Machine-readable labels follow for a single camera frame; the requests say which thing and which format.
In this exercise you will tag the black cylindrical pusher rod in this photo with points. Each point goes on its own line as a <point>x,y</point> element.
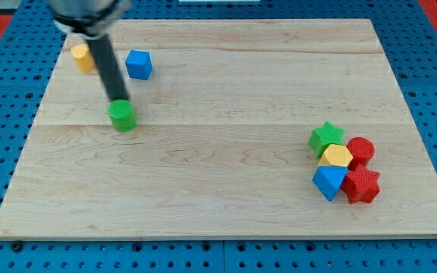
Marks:
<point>104,57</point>

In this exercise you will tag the green cylinder block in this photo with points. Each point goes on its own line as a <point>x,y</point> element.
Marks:
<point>121,113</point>

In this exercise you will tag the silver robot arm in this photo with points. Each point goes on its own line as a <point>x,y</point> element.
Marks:
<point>92,19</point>

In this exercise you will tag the yellow cylinder block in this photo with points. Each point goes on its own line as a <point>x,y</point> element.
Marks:
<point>83,58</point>

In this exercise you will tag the blue cube block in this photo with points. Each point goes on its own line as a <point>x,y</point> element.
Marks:
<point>139,65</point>

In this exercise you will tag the light wooden board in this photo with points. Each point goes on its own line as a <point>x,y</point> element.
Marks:
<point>220,151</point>

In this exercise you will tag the green star block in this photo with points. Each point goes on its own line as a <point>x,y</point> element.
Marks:
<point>322,137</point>

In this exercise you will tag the yellow hexagon block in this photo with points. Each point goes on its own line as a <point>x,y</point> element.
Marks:
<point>336,155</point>

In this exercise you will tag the blue triangle block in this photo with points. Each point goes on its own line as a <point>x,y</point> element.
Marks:
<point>328,179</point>

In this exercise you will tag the red cylinder block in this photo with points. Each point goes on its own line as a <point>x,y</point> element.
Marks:
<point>362,151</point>

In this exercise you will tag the red star block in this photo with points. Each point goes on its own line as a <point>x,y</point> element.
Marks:
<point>361,185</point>

